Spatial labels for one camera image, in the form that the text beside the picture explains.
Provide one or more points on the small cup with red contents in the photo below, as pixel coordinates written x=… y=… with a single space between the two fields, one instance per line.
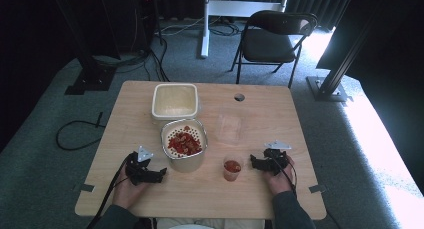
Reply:
x=232 y=174

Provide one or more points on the black metal stand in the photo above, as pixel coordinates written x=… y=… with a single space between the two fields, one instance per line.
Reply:
x=330 y=85
x=90 y=65

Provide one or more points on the grey tape piece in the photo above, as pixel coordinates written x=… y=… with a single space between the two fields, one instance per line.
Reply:
x=86 y=188
x=317 y=188

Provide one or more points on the red fruit pieces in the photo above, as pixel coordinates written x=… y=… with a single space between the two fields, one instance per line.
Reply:
x=184 y=144

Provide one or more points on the person's right hand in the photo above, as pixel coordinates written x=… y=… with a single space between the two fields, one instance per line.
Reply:
x=279 y=185

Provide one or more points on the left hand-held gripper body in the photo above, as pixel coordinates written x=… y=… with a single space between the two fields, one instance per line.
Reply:
x=138 y=172

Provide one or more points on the dark computer tower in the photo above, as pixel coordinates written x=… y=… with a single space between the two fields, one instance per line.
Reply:
x=140 y=19

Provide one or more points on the white square container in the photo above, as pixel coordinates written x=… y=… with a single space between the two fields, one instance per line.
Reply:
x=175 y=100

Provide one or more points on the white desk frame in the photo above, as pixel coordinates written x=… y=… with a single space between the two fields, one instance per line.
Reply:
x=233 y=7

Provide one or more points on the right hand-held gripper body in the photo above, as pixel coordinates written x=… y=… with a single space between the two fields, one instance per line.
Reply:
x=276 y=160

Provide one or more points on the black folding chair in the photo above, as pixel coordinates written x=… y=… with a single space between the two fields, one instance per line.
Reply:
x=266 y=44

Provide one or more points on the person's left hand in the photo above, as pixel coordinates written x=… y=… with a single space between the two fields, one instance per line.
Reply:
x=126 y=192

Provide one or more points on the white container with strainer insert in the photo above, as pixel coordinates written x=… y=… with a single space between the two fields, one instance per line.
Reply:
x=183 y=164

